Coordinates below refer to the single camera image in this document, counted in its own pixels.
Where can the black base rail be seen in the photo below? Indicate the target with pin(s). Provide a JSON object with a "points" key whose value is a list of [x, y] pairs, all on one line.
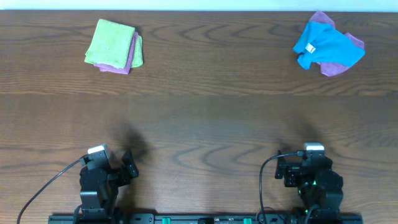
{"points": [[148, 218]]}

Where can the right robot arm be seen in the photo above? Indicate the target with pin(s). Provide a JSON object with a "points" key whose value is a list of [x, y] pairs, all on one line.
{"points": [[318, 186]]}

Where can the folded green cloth bottom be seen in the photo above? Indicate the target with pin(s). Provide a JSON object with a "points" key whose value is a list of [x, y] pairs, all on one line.
{"points": [[138, 59]]}

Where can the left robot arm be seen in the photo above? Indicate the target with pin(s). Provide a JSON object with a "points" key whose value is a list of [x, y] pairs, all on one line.
{"points": [[100, 185]]}

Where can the folded green cloth top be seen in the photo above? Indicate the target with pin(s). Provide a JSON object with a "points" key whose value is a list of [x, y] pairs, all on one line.
{"points": [[110, 44]]}

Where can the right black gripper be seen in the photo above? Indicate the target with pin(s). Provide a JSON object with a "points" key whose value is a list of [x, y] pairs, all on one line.
{"points": [[292, 170]]}

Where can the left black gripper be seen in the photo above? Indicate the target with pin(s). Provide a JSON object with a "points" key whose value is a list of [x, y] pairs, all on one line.
{"points": [[123, 173]]}

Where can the blue microfiber cloth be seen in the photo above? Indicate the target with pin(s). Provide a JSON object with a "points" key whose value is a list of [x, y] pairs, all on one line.
{"points": [[321, 43]]}

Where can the folded green cloth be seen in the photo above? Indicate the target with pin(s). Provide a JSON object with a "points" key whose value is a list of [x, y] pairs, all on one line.
{"points": [[138, 59], [110, 44]]}

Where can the crumpled purple cloth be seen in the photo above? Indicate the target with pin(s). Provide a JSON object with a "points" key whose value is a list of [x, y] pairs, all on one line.
{"points": [[327, 68]]}

